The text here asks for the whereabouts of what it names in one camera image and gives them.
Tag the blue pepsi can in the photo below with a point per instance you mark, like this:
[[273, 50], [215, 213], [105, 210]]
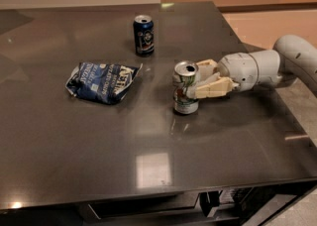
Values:
[[144, 35]]

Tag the blue chip bag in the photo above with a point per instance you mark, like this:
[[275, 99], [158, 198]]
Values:
[[101, 82]]

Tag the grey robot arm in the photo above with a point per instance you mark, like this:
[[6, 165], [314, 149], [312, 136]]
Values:
[[291, 57]]

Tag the black drawer under table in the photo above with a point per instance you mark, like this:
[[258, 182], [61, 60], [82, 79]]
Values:
[[106, 209]]

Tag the black equipment under table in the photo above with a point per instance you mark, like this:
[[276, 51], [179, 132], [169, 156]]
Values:
[[250, 206]]

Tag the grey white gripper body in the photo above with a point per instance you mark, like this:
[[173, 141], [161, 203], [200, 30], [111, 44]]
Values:
[[238, 70]]

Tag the white green 7up can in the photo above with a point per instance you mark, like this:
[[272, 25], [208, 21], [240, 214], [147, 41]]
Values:
[[184, 75]]

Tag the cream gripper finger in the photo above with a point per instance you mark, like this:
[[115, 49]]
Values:
[[213, 86], [207, 70]]

